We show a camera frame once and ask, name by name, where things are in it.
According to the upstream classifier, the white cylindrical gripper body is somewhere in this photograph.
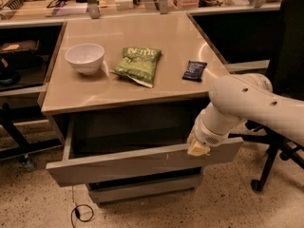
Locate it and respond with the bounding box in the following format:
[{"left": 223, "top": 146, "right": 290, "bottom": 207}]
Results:
[{"left": 187, "top": 103, "right": 243, "bottom": 147}]

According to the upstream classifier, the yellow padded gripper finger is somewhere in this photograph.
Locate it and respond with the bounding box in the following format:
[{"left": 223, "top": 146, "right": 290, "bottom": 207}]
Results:
[{"left": 187, "top": 140, "right": 211, "bottom": 157}]

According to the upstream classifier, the grey top drawer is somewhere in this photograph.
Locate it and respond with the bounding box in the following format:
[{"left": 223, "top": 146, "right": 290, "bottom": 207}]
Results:
[{"left": 47, "top": 111, "right": 242, "bottom": 186}]

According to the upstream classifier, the grey drawer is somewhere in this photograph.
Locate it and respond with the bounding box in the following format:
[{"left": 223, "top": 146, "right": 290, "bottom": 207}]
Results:
[
  {"left": 88, "top": 173, "right": 203, "bottom": 203},
  {"left": 47, "top": 111, "right": 242, "bottom": 186}
]

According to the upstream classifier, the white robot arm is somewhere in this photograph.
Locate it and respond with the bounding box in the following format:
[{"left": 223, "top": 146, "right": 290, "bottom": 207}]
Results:
[{"left": 187, "top": 73, "right": 304, "bottom": 157}]

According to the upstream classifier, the grey bottom drawer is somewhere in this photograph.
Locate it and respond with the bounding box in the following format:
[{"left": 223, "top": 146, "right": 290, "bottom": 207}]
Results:
[{"left": 88, "top": 173, "right": 203, "bottom": 203}]

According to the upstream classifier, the grey drawer cabinet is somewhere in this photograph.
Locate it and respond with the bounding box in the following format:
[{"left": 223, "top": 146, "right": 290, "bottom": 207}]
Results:
[{"left": 37, "top": 12, "right": 231, "bottom": 206}]

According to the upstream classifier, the dark blue snack packet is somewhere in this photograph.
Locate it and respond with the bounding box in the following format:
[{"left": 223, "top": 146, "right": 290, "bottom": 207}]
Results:
[{"left": 182, "top": 61, "right": 207, "bottom": 82}]

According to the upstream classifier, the green chip bag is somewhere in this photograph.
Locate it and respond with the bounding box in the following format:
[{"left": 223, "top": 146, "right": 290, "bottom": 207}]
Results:
[{"left": 110, "top": 47, "right": 162, "bottom": 88}]

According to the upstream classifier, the black office chair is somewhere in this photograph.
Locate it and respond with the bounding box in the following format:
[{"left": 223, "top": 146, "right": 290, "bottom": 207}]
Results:
[{"left": 231, "top": 0, "right": 304, "bottom": 192}]

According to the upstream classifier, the white ceramic bowl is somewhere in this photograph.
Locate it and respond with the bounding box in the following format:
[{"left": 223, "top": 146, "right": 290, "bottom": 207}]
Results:
[{"left": 65, "top": 43, "right": 105, "bottom": 75}]

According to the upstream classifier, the long background workbench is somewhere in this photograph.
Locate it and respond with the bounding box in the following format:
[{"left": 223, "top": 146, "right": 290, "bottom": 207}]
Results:
[{"left": 1, "top": 0, "right": 281, "bottom": 28}]

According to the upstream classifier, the black floor cable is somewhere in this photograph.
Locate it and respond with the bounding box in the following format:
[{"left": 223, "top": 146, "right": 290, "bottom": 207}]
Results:
[{"left": 68, "top": 185, "right": 95, "bottom": 228}]

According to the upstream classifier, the black table leg frame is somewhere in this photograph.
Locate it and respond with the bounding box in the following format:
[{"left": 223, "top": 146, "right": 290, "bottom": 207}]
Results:
[{"left": 0, "top": 103, "right": 61, "bottom": 171}]

